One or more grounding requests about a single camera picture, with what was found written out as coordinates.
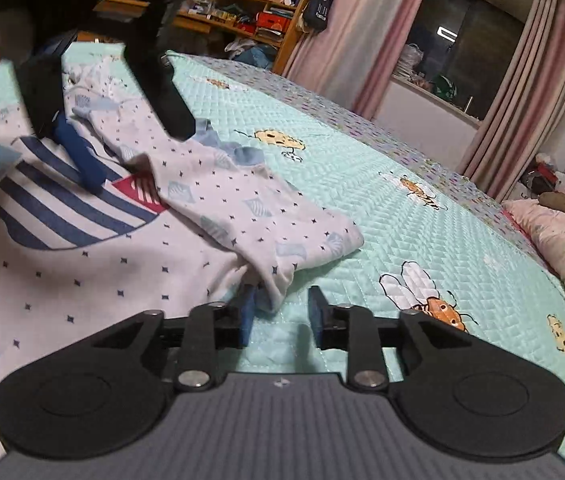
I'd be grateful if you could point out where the cluttered white cabinet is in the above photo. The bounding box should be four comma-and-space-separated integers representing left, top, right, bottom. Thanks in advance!
512, 152, 565, 202

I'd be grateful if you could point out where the blue clothes pile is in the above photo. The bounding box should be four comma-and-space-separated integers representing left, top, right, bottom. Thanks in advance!
224, 39, 279, 69

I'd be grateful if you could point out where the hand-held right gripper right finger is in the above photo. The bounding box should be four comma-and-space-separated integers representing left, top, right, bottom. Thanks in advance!
308, 285, 473, 392

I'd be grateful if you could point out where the mint bee print quilt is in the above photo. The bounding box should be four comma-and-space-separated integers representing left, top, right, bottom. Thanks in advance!
0, 42, 565, 476

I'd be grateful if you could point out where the navy tote bag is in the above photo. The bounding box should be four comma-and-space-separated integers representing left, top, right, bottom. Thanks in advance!
301, 0, 339, 37

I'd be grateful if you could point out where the dark window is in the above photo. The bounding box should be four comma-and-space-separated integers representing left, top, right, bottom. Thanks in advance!
391, 0, 534, 122

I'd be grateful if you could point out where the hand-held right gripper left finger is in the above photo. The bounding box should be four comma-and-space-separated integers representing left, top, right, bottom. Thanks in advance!
91, 285, 256, 393

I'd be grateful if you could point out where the wooden bookshelf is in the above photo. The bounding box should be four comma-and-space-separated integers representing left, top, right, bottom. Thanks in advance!
172, 0, 341, 77

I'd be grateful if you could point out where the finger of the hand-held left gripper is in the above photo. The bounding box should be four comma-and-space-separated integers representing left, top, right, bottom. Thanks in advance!
15, 55, 106, 194
122, 42, 197, 140

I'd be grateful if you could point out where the white patterned long-sleeve shirt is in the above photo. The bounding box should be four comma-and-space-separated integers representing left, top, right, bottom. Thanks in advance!
0, 50, 365, 401

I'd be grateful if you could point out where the wooden desk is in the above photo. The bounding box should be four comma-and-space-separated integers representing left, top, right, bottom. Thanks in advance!
77, 7, 223, 46

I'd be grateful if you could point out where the floral pillow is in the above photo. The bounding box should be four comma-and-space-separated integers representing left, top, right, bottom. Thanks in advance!
501, 198, 565, 332

